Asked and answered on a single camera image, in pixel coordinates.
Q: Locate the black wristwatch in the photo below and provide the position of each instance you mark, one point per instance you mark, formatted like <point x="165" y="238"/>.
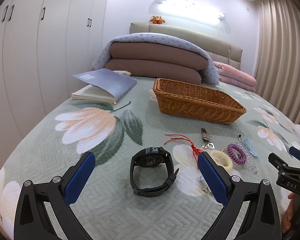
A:
<point x="151" y="159"/>

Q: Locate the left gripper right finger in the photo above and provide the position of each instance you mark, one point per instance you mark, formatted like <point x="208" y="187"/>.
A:
<point x="261" y="220"/>

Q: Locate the silver jewelry piece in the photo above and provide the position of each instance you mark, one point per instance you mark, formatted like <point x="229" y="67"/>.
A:
<point x="204" y="186"/>

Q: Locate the blue grey book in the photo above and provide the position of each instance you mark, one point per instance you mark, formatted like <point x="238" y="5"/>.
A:
<point x="104" y="85"/>

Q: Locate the lavender patterned blanket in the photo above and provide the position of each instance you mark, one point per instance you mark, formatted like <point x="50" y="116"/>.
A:
<point x="209" y="75"/>

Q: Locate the light blue hair clip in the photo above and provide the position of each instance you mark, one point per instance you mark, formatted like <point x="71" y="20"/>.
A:
<point x="249" y="147"/>

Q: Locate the person's right hand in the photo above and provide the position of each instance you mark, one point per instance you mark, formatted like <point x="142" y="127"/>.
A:
<point x="288" y="215"/>

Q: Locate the brown wicker basket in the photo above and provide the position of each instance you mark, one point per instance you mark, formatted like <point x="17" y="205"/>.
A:
<point x="198" y="102"/>

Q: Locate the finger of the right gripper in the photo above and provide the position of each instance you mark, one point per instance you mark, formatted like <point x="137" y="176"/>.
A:
<point x="294" y="152"/>
<point x="278" y="163"/>

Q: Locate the folded pink blanket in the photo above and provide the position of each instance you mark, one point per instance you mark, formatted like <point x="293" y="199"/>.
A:
<point x="235" y="77"/>

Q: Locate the beige curtain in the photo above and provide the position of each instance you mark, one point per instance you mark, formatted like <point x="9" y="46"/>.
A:
<point x="278" y="61"/>

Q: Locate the folded brown duvet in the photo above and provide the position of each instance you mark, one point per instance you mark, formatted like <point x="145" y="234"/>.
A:
<point x="157" y="61"/>

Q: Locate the green floral bedspread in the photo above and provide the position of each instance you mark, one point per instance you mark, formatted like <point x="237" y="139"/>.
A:
<point x="107" y="206"/>

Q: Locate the white wardrobe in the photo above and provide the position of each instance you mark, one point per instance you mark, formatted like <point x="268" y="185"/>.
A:
<point x="43" y="45"/>

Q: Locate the beige padded headboard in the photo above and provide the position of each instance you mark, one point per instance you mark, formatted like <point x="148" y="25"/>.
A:
<point x="219" y="50"/>

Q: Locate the cream knitted item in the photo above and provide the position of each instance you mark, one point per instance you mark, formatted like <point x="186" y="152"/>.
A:
<point x="122" y="72"/>

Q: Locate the silver heart charm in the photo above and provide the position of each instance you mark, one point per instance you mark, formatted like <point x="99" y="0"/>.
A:
<point x="208" y="146"/>

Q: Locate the orange plush toy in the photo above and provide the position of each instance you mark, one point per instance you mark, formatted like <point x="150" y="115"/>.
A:
<point x="157" y="20"/>

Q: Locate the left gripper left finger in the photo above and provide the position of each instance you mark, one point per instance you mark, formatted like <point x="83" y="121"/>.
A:
<point x="31" y="218"/>

